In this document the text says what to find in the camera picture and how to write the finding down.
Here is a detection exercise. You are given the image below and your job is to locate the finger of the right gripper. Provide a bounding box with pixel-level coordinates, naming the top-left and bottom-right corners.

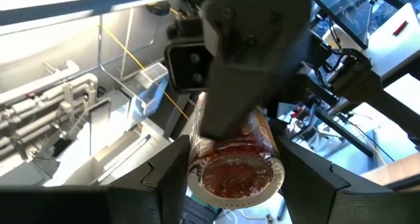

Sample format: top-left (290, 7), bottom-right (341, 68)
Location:
top-left (200, 0), bottom-right (312, 140)

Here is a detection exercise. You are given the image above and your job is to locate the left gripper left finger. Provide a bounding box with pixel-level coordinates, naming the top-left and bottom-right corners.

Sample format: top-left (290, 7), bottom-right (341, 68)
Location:
top-left (108, 135), bottom-right (190, 224)

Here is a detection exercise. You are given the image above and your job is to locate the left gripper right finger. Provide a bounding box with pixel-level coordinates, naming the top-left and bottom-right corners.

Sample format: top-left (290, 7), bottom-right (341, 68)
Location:
top-left (278, 137), bottom-right (394, 224)

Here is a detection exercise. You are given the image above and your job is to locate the white ceiling pipe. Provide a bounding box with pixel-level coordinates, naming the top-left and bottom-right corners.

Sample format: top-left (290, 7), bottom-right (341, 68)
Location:
top-left (0, 60), bottom-right (81, 106)
top-left (0, 73), bottom-right (99, 129)

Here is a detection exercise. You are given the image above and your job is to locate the clear glass jar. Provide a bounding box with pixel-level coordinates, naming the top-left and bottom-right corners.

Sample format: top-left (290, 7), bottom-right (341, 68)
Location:
top-left (186, 92), bottom-right (285, 210)

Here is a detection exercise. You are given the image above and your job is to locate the grey ventilation duct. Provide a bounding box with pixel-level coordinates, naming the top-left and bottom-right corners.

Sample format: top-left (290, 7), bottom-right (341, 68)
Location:
top-left (42, 62), bottom-right (184, 187)

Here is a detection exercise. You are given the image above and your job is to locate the yellow hanging cord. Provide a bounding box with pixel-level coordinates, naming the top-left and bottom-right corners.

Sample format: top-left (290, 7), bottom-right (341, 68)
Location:
top-left (100, 23), bottom-right (191, 122)

